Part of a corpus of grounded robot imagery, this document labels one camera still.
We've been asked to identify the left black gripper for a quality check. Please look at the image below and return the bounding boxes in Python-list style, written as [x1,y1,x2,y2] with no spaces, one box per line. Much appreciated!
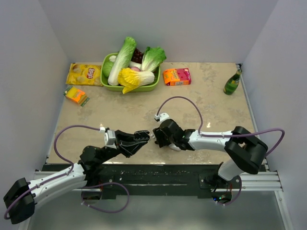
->
[98,130,147,164]

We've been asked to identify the black earbud charging case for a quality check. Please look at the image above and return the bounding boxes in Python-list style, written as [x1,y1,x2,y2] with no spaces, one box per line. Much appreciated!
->
[133,130,150,142]

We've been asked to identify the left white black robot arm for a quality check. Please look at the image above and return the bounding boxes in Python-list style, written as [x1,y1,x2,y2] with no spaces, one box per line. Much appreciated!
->
[3,128,150,224]

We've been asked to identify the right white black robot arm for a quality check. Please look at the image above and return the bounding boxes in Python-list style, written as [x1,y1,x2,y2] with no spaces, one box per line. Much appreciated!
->
[153,119,268,188]

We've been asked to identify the orange pink snack box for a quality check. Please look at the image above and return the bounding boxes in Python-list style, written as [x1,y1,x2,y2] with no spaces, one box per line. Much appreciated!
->
[163,68,191,86]

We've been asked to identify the yellow napa cabbage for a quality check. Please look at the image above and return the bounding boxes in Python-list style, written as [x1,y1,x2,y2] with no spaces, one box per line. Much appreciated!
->
[118,68,155,94]

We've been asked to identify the pink onion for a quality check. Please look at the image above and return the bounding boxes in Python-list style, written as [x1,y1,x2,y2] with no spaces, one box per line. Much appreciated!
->
[130,67,141,72]

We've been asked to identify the green leaf lettuce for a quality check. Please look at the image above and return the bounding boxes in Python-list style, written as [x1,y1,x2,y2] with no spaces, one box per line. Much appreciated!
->
[141,46,166,72]

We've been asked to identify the orange yellow sponge pack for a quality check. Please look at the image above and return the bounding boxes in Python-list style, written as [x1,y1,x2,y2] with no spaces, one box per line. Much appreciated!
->
[63,86,90,107]

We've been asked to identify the round green cabbage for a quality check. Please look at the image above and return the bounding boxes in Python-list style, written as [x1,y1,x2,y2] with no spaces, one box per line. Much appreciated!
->
[102,61,114,78]

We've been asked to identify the dark red grapes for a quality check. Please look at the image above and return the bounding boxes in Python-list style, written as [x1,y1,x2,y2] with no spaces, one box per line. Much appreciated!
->
[131,48,144,64]

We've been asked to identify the green napa cabbage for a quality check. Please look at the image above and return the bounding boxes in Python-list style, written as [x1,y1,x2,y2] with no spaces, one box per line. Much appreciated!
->
[108,36,137,86]

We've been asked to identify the green glass bottle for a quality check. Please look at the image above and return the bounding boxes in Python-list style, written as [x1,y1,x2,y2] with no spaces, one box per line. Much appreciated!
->
[224,69,242,95]

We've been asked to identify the white radish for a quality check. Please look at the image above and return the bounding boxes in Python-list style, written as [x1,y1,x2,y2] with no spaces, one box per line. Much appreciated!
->
[109,55,141,70]

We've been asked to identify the green plastic basin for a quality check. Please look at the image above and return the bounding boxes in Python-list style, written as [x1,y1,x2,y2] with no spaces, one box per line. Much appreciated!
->
[100,55,160,94]

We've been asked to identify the yellow Lays chips bag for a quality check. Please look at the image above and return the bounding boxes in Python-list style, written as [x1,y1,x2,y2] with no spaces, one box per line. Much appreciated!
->
[66,63,102,86]

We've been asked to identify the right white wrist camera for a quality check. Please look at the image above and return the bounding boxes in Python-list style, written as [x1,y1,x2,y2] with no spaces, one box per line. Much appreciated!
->
[154,113,170,123]

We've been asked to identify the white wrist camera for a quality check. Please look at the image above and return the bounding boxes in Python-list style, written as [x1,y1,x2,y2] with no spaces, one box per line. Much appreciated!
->
[99,126,116,149]
[154,113,170,123]

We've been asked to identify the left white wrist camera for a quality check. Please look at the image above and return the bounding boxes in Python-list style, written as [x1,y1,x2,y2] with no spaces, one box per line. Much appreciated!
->
[99,126,116,149]

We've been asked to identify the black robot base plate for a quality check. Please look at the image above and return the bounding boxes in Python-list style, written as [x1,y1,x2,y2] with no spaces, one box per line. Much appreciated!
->
[85,164,229,199]

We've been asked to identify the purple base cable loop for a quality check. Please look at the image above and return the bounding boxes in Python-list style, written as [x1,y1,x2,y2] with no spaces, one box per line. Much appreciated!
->
[81,181,130,213]

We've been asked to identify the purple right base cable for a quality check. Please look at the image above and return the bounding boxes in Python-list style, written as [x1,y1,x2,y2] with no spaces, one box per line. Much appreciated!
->
[214,176,243,207]

